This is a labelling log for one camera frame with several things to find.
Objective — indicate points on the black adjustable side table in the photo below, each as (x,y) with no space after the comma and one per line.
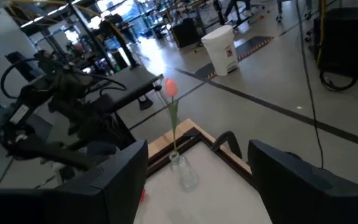
(129,96)

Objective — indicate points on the person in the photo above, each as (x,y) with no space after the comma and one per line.
(43,57)

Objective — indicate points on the clear ribbed glass vase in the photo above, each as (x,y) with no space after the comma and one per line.
(183,174)

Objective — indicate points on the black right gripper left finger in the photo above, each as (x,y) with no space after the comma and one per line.
(73,205)

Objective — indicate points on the black equipment cart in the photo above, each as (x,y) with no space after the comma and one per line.
(346,40)

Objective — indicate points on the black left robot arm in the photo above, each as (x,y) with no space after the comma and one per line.
(98,124)

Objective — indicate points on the black table edge frame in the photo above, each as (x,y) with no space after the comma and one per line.
(166,155)

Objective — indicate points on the black building column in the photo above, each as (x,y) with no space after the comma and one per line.
(126,49)

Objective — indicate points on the white lidded waste bin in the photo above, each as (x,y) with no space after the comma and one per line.
(219,49)

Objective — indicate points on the black floor cabinet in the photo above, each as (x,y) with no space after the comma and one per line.
(185,32)

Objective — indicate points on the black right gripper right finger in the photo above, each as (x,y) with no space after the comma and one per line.
(306,199)

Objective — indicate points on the red artificial tulip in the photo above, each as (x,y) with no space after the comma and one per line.
(142,196)
(171,88)

